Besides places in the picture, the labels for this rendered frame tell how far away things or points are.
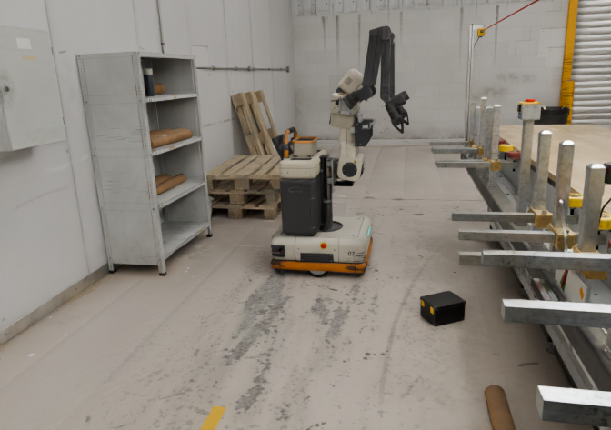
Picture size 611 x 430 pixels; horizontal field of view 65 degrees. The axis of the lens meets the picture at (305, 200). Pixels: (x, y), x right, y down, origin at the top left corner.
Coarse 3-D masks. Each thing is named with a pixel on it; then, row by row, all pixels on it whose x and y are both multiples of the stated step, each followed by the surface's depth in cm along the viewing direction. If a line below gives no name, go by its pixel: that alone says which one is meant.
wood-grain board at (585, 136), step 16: (512, 128) 372; (544, 128) 364; (560, 128) 360; (576, 128) 357; (592, 128) 353; (512, 144) 296; (576, 144) 287; (592, 144) 285; (608, 144) 282; (576, 160) 238; (592, 160) 236; (608, 160) 235; (576, 176) 203; (576, 192) 180; (608, 192) 176; (608, 208) 157
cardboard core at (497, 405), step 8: (488, 392) 198; (496, 392) 196; (504, 392) 198; (488, 400) 194; (496, 400) 191; (504, 400) 191; (488, 408) 192; (496, 408) 187; (504, 408) 186; (496, 416) 183; (504, 416) 182; (496, 424) 180; (504, 424) 178; (512, 424) 179
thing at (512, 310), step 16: (512, 304) 83; (528, 304) 83; (544, 304) 83; (560, 304) 83; (576, 304) 82; (592, 304) 82; (512, 320) 83; (528, 320) 82; (544, 320) 82; (560, 320) 81; (576, 320) 81; (592, 320) 80; (608, 320) 80
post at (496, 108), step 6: (498, 108) 264; (498, 114) 265; (498, 120) 266; (492, 126) 269; (498, 126) 266; (492, 132) 269; (498, 132) 267; (492, 138) 269; (498, 138) 268; (492, 144) 269; (492, 150) 270; (492, 156) 271; (492, 174) 274; (492, 180) 274
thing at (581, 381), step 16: (512, 160) 318; (512, 176) 318; (528, 192) 274; (576, 208) 196; (496, 224) 379; (576, 224) 196; (608, 240) 165; (608, 272) 165; (528, 288) 271; (560, 336) 218; (560, 352) 214; (576, 368) 195; (576, 384) 193
